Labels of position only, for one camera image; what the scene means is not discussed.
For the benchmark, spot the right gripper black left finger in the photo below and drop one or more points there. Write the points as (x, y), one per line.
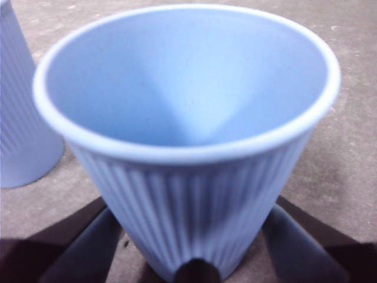
(59, 250)

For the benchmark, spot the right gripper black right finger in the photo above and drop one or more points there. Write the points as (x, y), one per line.
(318, 250)

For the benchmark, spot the blue ribbed plastic cup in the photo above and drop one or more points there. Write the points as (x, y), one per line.
(23, 118)
(188, 103)

